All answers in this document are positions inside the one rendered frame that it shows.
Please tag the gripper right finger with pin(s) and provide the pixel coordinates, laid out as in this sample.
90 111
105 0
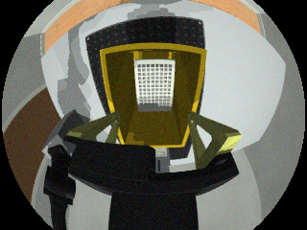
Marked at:
224 139

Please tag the olive yellow open-top bin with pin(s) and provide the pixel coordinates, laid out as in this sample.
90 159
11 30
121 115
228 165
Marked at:
157 129

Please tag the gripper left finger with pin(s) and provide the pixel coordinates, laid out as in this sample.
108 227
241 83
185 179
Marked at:
89 131

